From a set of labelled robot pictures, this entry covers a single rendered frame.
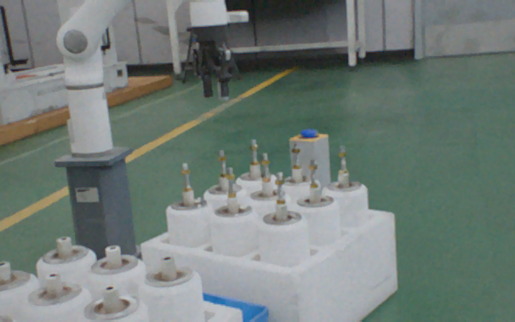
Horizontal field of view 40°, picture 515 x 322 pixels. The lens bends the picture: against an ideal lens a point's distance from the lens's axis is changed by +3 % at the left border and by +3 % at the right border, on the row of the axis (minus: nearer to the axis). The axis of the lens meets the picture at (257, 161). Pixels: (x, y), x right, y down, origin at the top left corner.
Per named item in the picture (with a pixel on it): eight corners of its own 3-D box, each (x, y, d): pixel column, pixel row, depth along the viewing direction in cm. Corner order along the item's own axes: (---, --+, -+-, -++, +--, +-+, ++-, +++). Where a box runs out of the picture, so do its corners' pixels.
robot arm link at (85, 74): (58, 21, 177) (69, 91, 181) (52, 23, 168) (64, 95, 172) (97, 20, 178) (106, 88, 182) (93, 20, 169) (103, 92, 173)
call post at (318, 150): (297, 258, 180) (288, 140, 173) (311, 249, 186) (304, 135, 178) (321, 262, 176) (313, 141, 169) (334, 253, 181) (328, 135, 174)
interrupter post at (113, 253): (104, 268, 115) (101, 250, 114) (115, 263, 117) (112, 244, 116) (114, 271, 114) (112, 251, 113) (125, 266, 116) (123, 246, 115)
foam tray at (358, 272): (148, 324, 150) (140, 244, 146) (257, 261, 180) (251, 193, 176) (303, 370, 127) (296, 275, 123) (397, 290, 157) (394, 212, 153)
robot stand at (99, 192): (69, 274, 183) (53, 160, 176) (97, 253, 196) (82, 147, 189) (122, 275, 179) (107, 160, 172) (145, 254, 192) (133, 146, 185)
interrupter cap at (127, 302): (72, 317, 98) (71, 312, 98) (113, 295, 104) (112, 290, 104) (111, 327, 94) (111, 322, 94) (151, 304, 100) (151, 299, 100)
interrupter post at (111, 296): (100, 312, 99) (97, 290, 98) (112, 305, 101) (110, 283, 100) (111, 315, 98) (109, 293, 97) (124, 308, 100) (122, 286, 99)
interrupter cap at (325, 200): (289, 207, 140) (289, 204, 140) (306, 196, 146) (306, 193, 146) (324, 209, 136) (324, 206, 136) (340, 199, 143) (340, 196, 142)
